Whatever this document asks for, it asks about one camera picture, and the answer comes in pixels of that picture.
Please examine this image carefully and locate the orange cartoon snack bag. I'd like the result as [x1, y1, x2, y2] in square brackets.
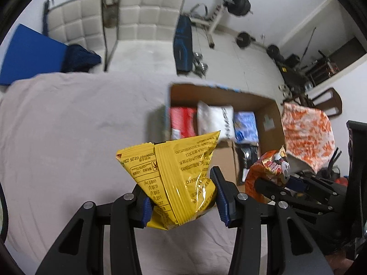
[245, 146, 290, 204]

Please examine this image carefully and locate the black snack packet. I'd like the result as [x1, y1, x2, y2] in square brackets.
[236, 144, 259, 184]

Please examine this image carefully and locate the yellow snack bag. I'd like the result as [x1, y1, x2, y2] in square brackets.
[116, 131, 220, 230]

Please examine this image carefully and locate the red snack bag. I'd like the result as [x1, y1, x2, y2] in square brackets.
[170, 107, 197, 140]

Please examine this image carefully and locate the orange floral cloth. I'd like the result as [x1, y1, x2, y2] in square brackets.
[282, 102, 335, 173]

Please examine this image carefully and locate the blue white packet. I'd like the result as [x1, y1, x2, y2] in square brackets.
[234, 112, 259, 145]

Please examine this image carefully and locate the cardboard box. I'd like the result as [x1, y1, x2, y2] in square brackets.
[165, 83, 286, 193]

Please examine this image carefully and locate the brown wooden chair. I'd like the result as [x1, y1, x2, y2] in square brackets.
[312, 88, 343, 118]

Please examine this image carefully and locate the white pillow pack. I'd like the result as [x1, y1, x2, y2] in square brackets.
[197, 101, 235, 141]

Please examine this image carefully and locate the grey table cloth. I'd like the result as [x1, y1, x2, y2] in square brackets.
[0, 71, 270, 275]

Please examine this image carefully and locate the chrome dumbbell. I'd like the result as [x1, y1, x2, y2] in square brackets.
[193, 52, 208, 78]

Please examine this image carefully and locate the floor barbell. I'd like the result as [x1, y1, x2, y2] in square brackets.
[235, 32, 281, 60]

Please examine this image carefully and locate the white weight rack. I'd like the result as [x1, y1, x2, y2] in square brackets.
[186, 0, 248, 49]

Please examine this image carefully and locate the black blue weight bench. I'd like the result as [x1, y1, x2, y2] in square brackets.
[174, 16, 193, 74]

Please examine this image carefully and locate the blue foam mat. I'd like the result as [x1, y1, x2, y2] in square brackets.
[1, 24, 68, 86]

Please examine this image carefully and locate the white quilted chair right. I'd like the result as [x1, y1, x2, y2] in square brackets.
[107, 0, 185, 75]

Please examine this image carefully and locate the white quilted chair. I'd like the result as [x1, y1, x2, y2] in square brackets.
[43, 0, 107, 73]
[107, 0, 185, 75]

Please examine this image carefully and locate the white quilted chair left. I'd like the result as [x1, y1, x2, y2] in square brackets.
[43, 0, 107, 73]

